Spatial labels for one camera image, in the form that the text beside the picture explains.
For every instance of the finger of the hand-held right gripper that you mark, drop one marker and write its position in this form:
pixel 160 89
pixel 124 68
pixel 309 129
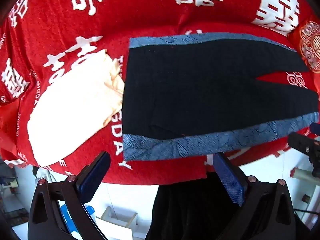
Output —
pixel 300 141
pixel 316 128

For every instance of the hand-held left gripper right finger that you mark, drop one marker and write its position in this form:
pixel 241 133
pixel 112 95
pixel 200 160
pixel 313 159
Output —
pixel 230 180

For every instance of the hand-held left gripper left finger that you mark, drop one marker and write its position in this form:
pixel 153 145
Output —
pixel 95 177

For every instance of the black pants with blue trim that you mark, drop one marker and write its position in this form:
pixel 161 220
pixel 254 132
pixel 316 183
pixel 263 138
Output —
pixel 200 92

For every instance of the white pipe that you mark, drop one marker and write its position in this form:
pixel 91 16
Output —
pixel 303 173

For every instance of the blue plastic container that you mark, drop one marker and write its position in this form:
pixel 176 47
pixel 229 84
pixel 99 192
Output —
pixel 67 217

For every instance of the cream cloth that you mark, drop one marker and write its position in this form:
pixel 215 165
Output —
pixel 70 110

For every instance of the red patterned pillow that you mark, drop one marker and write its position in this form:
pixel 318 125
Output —
pixel 310 45

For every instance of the red printed blanket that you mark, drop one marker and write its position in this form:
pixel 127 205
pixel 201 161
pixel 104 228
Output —
pixel 125 17

